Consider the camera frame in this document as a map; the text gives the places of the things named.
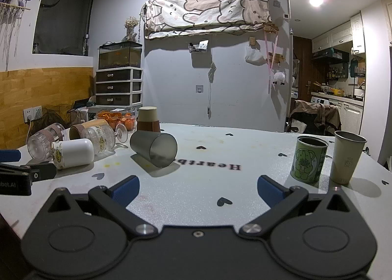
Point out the brown wooden door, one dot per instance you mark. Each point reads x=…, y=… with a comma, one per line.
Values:
x=301, y=68

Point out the white cup with yellow print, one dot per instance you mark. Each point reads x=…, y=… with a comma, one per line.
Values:
x=75, y=154

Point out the cartoon printed cloth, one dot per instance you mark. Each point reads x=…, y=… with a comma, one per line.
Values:
x=205, y=10

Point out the white fluffy hanging toy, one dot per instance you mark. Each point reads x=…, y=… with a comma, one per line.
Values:
x=279, y=78

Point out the green printed cup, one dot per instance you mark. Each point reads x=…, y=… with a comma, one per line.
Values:
x=307, y=160

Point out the white kitchen wall cabinets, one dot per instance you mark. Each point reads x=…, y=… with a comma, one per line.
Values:
x=340, y=34

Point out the glass fish tank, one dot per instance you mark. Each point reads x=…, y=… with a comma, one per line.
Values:
x=119, y=56

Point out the white plastic drawer unit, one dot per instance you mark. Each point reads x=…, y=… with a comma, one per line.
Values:
x=119, y=87

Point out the white washing machine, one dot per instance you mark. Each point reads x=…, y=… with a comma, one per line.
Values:
x=320, y=101

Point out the plain beige cup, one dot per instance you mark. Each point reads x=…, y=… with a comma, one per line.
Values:
x=346, y=157

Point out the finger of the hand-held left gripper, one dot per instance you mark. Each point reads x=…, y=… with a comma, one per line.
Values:
x=44, y=170
x=9, y=155

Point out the white wall sockets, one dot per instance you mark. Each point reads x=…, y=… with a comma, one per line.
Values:
x=32, y=113

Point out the beige paper cup brown sleeve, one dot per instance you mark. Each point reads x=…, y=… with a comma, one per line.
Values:
x=148, y=119

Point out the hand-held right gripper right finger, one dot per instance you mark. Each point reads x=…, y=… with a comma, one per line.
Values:
x=271, y=190

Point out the clear box of orange fruit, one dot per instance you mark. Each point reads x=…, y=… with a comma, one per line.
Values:
x=118, y=119

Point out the round ceiling light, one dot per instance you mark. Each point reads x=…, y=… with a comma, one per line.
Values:
x=316, y=0

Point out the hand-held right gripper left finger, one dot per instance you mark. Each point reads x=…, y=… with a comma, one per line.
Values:
x=125, y=190

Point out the clear wine glass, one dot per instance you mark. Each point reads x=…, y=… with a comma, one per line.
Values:
x=122, y=133

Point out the chair draped with clothes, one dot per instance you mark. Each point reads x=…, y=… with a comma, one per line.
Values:
x=315, y=117

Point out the vase of dried flowers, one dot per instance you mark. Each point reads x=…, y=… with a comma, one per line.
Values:
x=131, y=27

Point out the black netting pile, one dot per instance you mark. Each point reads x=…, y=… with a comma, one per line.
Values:
x=49, y=119

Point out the clear wall shelf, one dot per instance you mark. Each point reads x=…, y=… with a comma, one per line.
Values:
x=199, y=47

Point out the macrame wall hanging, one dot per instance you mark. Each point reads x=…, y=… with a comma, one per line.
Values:
x=9, y=19

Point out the tan paper cup brown band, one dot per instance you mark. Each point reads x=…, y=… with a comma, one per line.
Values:
x=78, y=131

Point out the white hanging pouch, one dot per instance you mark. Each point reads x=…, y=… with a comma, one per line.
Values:
x=254, y=55

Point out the ribbed glass cup with print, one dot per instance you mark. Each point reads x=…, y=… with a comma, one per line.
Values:
x=99, y=139

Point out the grey translucent cup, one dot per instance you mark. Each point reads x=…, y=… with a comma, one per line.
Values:
x=154, y=148

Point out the dark window curtain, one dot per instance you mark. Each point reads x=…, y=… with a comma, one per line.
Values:
x=62, y=13

